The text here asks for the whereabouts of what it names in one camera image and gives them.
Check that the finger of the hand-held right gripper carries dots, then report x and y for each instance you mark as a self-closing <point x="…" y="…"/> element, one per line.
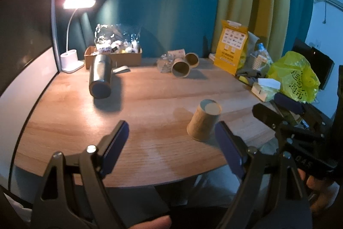
<point x="288" y="101"/>
<point x="265" y="113"/>

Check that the yellow plastic bag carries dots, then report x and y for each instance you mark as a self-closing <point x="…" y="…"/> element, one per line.
<point x="294" y="76"/>

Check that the tissue box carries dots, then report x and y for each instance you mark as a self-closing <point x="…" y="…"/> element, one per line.
<point x="264" y="88"/>

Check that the clear plastic snack bag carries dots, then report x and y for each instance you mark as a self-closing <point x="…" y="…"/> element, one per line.
<point x="118" y="38"/>

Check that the person's right hand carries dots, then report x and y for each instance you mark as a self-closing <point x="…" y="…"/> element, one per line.
<point x="321" y="191"/>

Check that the crumpled clear plastic wrapper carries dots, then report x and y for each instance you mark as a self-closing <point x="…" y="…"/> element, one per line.
<point x="165" y="62"/>

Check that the brown paper cup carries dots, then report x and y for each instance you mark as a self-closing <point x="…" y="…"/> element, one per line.
<point x="180" y="68"/>
<point x="204" y="121"/>
<point x="191" y="59"/>

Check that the cardboard box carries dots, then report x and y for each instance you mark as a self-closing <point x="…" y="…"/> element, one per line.
<point x="115" y="57"/>

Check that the small pale snack packet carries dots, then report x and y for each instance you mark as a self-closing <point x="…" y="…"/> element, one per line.
<point x="176" y="53"/>

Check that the grey flat lid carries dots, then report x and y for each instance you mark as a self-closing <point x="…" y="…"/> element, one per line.
<point x="121" y="69"/>

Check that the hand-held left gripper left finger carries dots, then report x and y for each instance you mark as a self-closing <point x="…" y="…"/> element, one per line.
<point x="115" y="145"/>

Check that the white desk lamp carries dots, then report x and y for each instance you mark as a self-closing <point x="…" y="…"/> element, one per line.
<point x="71" y="38"/>

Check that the yellow paper bag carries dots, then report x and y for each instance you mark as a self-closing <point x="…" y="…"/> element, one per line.
<point x="232" y="46"/>

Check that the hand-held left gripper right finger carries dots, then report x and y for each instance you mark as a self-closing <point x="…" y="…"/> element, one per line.
<point x="228" y="148"/>

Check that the person's left hand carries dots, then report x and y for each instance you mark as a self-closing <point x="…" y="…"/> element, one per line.
<point x="151" y="223"/>

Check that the clear plastic bottle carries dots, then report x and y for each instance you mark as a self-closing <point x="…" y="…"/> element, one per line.
<point x="261" y="47"/>

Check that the steel tumbler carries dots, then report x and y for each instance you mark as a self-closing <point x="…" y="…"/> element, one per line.
<point x="100" y="76"/>

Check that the black monitor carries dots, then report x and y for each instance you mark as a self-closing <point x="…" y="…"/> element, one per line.
<point x="313" y="62"/>

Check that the person's grey trousers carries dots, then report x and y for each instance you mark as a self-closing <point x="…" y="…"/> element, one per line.
<point x="198" y="191"/>

